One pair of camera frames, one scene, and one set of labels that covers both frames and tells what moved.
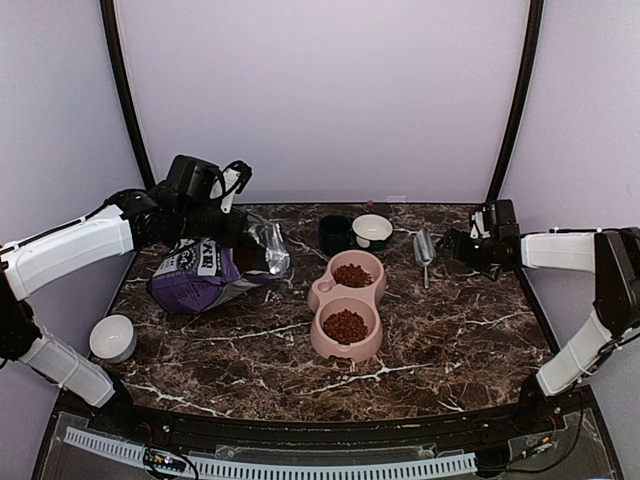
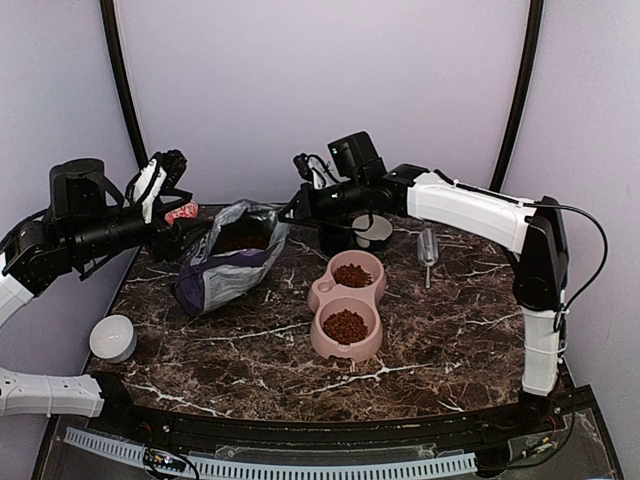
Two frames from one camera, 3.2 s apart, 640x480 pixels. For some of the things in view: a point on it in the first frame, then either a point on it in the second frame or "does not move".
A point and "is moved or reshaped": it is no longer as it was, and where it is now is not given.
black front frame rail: [130, 418] does not move
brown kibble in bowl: [352, 276] does not move
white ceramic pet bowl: [371, 227] does not move
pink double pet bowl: [346, 322] does not move
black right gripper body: [472, 255] -> [315, 209]
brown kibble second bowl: [345, 327] does not move
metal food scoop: [425, 251] does not move
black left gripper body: [226, 235] -> [162, 243]
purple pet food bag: [194, 274] is moved or reshaped
